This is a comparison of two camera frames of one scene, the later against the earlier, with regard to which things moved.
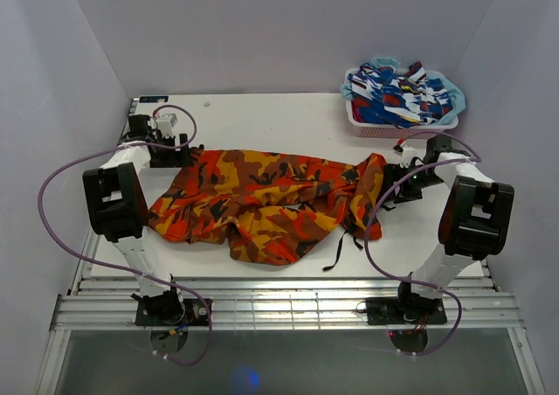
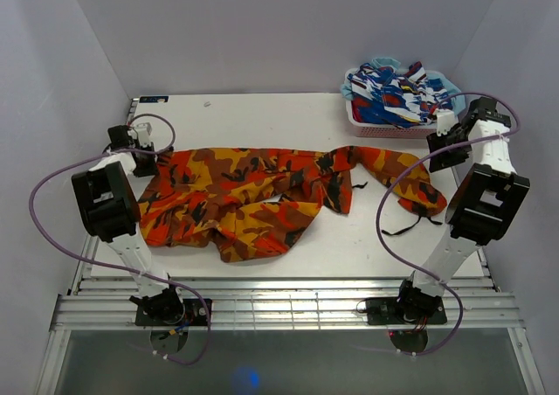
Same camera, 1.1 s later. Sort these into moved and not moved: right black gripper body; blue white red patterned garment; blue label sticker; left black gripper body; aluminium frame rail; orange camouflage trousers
Moved: orange camouflage trousers; left black gripper body; right black gripper body
Not moved: aluminium frame rail; blue label sticker; blue white red patterned garment
